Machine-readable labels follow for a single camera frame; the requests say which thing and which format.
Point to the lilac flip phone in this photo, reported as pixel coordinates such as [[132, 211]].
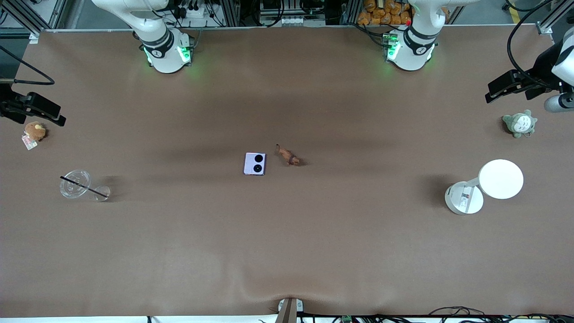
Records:
[[251, 170]]

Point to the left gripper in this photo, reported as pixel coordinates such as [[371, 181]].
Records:
[[539, 74]]

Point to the long white power strip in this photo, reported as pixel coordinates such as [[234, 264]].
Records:
[[291, 20]]

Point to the brown lion statue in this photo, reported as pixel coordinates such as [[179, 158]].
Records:
[[290, 158]]

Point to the brown plush toy with tag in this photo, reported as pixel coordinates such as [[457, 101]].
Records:
[[35, 131]]

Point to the small clear plastic cup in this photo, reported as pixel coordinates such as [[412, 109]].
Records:
[[104, 190]]

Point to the grey green totoro plush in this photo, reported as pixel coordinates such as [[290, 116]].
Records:
[[520, 124]]

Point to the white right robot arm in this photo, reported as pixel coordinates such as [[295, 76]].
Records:
[[166, 58]]

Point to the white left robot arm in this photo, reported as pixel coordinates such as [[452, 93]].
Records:
[[410, 56]]

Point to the black straw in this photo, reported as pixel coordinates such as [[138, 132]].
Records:
[[83, 186]]

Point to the brown table mat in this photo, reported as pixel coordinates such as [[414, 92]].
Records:
[[287, 246]]

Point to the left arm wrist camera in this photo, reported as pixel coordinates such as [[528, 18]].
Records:
[[558, 104]]

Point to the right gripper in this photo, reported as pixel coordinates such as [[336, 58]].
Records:
[[6, 103]]

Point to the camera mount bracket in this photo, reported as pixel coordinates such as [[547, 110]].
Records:
[[289, 312]]

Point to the white desk lamp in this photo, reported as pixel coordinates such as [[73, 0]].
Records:
[[501, 178]]

